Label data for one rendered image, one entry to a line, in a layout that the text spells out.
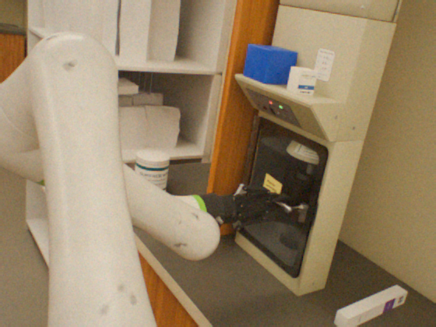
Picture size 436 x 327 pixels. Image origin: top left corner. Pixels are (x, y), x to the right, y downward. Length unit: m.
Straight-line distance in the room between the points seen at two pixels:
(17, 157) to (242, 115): 0.84
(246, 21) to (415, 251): 0.90
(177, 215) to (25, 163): 0.30
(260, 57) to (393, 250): 0.82
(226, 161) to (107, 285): 1.01
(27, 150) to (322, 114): 0.68
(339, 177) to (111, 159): 0.80
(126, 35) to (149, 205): 1.46
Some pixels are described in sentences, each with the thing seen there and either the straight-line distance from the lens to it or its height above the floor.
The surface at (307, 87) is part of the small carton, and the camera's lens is 1.20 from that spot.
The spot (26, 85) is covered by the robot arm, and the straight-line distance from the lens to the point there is 0.69.
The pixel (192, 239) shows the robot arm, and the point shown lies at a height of 1.24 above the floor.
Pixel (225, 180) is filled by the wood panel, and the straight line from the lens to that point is 1.52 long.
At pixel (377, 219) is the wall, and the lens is 1.71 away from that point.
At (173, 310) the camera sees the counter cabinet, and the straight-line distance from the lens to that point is 1.46.
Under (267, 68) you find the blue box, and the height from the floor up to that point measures 1.55.
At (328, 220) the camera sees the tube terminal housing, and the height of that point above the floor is 1.18.
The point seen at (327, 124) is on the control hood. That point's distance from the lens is 1.16.
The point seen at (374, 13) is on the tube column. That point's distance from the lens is 1.19.
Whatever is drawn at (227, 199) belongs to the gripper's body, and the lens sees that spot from 1.17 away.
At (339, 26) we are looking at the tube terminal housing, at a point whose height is 1.68.
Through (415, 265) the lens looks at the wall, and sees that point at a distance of 1.66.
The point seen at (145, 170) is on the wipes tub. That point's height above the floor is 1.04.
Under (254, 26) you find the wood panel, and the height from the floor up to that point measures 1.64.
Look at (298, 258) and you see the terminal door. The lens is 1.34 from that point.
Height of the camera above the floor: 1.71
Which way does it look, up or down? 20 degrees down
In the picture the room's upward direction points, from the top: 9 degrees clockwise
